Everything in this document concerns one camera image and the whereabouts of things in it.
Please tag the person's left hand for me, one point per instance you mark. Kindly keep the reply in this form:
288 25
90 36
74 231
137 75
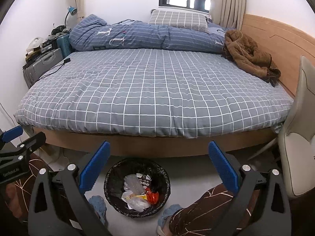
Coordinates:
13 199

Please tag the brown padded jacket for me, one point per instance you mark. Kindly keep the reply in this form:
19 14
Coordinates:
246 51

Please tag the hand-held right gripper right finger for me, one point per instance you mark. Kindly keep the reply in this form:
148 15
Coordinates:
222 167

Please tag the black lined trash bin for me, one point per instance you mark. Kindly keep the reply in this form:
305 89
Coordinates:
112 177

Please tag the white rounded appliance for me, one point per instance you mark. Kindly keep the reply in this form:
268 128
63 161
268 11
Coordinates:
35 43

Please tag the stack of dark boxes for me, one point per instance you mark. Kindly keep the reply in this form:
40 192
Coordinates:
46 48

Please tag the wooden headboard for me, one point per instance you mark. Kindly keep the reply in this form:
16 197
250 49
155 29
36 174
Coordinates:
275 36

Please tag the teal suitcase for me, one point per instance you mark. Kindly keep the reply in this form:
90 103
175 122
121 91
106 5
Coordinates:
64 44

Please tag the blue fuzzy slipper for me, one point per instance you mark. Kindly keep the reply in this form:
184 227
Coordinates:
169 212
98 207

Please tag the dark brown carton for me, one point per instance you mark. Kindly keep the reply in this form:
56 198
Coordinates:
144 180

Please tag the clear bubble wrap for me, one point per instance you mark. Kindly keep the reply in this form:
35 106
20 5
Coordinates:
134 183

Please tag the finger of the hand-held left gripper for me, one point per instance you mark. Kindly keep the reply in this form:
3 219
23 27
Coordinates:
12 133
32 142

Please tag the red plastic bag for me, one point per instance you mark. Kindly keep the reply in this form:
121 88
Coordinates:
152 196

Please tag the blue desk lamp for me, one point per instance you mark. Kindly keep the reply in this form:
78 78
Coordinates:
72 10

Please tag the blue striped duvet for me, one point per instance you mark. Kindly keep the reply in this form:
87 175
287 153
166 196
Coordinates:
137 36

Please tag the grey checked pillow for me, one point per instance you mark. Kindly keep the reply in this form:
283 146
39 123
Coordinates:
177 19

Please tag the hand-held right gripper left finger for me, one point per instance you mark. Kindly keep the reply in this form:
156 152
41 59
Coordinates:
94 167

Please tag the grey checked bed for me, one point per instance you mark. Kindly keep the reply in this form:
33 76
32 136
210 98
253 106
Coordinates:
147 91

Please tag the black tangled headphones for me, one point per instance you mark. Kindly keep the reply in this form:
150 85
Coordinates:
59 29

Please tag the grey beige chair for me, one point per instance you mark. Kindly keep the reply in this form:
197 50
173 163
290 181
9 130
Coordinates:
300 152

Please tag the person's right leg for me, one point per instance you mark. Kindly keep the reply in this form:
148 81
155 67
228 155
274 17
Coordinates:
209 211

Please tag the grey suitcase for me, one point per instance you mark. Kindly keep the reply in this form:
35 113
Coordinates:
41 65

